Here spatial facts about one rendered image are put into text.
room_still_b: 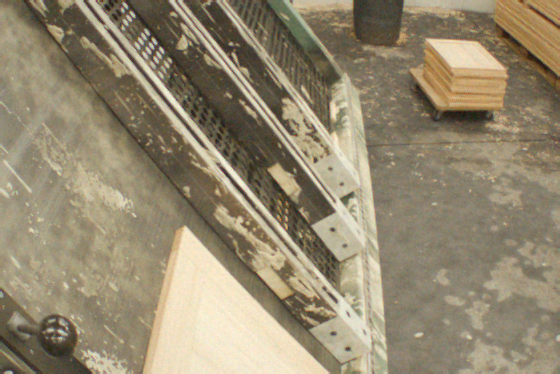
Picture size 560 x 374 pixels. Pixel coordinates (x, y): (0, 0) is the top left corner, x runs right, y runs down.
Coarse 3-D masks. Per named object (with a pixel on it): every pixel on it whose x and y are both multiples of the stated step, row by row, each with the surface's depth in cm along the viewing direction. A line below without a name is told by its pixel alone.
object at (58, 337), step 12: (12, 312) 55; (12, 324) 54; (24, 324) 53; (48, 324) 47; (60, 324) 47; (72, 324) 48; (24, 336) 55; (36, 336) 47; (48, 336) 46; (60, 336) 46; (72, 336) 47; (48, 348) 46; (60, 348) 46; (72, 348) 47
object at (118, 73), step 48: (48, 0) 90; (96, 48) 95; (144, 96) 99; (144, 144) 104; (192, 144) 104; (192, 192) 108; (240, 192) 112; (240, 240) 113; (288, 240) 118; (336, 336) 125
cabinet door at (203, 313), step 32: (192, 256) 98; (192, 288) 94; (224, 288) 102; (160, 320) 84; (192, 320) 89; (224, 320) 97; (256, 320) 105; (160, 352) 79; (192, 352) 86; (224, 352) 93; (256, 352) 100; (288, 352) 109
